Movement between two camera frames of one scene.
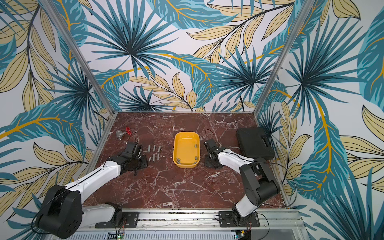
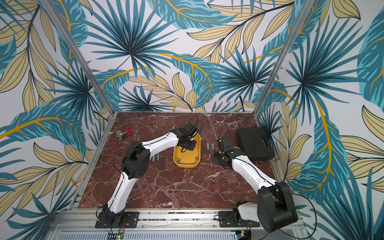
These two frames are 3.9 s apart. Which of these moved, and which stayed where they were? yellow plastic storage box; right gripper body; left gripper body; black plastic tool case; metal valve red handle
Moved: left gripper body; right gripper body
Stayed: yellow plastic storage box; metal valve red handle; black plastic tool case
